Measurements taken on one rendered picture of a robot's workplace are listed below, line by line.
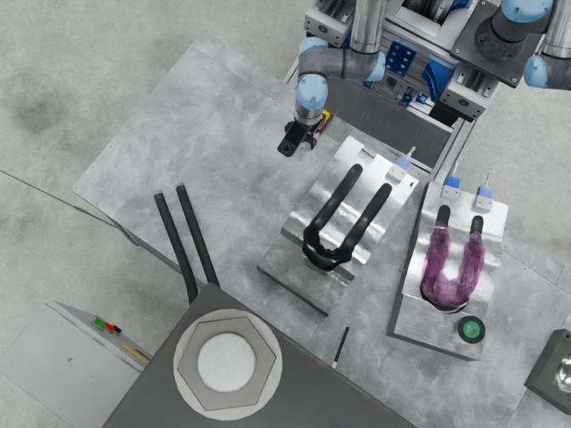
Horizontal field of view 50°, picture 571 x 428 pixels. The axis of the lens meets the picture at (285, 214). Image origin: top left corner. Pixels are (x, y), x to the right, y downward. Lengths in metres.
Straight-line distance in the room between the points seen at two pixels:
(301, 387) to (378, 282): 1.28
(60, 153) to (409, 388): 1.87
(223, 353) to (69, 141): 2.44
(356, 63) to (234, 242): 0.68
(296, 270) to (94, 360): 0.79
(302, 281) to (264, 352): 1.22
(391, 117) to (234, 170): 1.00
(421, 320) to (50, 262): 1.67
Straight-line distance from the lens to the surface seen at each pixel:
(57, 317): 1.26
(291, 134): 1.69
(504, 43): 1.95
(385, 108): 2.77
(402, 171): 1.91
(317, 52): 1.60
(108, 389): 1.23
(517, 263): 2.07
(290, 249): 1.85
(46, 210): 2.91
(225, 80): 2.10
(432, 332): 1.84
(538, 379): 1.98
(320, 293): 1.84
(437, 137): 2.77
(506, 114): 3.17
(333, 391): 0.67
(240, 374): 0.62
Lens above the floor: 2.67
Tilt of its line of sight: 75 degrees down
